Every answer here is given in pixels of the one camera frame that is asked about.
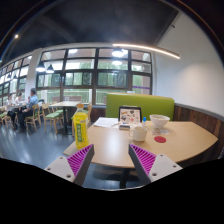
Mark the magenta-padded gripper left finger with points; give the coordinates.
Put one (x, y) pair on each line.
(61, 166)

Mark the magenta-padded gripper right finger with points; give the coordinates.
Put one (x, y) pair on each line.
(161, 166)

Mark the yellow drink bottle orange cap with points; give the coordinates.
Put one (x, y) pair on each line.
(81, 131)

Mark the flat round red coaster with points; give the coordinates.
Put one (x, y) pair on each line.
(160, 139)

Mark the white ribbed mug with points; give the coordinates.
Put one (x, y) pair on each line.
(140, 134)

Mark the white bowl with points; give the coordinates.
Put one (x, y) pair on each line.
(159, 120)

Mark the small blue-capped tube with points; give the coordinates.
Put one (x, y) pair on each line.
(144, 121)

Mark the wooden chairs with green seats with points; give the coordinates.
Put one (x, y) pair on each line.
(53, 115)

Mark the small dark box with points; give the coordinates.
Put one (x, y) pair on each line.
(124, 126)

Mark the black-framed tablet with stickers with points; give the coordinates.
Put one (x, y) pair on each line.
(130, 115)

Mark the green upholstered bench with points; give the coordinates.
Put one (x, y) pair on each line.
(153, 105)

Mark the wooden dining table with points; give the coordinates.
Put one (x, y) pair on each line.
(65, 104)

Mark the white paper sheet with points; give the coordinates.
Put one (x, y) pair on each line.
(106, 122)

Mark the person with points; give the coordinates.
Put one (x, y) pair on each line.
(30, 106)
(18, 98)

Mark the large dark-framed window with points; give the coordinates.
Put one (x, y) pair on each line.
(96, 78)

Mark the black pendant ceiling lamps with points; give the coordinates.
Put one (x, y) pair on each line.
(40, 67)

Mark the long curved light strip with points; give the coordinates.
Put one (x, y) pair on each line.
(150, 49)

